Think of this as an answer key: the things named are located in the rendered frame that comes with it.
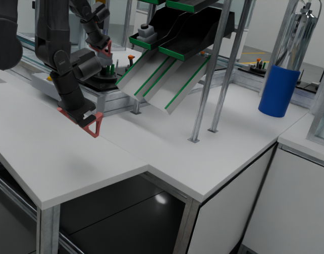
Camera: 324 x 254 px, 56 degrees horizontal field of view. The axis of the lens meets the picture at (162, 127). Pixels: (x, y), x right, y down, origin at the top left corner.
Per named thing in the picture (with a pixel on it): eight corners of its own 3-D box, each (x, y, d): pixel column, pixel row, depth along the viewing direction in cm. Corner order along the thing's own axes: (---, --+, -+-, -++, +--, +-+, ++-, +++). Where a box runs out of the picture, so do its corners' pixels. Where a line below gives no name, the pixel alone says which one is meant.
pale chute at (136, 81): (139, 102, 121) (134, 94, 117) (120, 90, 129) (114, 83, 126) (184, 52, 126) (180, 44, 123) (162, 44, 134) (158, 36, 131)
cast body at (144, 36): (145, 47, 117) (141, 29, 112) (138, 44, 119) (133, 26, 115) (161, 38, 120) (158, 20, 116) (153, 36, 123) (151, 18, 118)
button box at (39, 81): (59, 102, 129) (60, 87, 126) (31, 86, 139) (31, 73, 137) (73, 99, 134) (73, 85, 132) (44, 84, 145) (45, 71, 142)
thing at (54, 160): (41, 210, 79) (42, 201, 78) (-56, 93, 133) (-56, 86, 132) (204, 149, 128) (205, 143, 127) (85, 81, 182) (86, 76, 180)
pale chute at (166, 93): (169, 115, 113) (165, 108, 110) (147, 102, 121) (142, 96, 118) (216, 61, 119) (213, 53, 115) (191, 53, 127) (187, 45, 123)
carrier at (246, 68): (267, 80, 220) (272, 63, 215) (236, 70, 232) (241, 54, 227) (277, 76, 239) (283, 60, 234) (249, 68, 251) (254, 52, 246)
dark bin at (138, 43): (150, 51, 114) (147, 32, 109) (129, 42, 122) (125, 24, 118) (201, 22, 126) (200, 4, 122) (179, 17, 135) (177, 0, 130)
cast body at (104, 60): (101, 65, 140) (104, 50, 138) (95, 63, 142) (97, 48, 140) (114, 65, 147) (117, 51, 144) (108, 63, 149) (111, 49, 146)
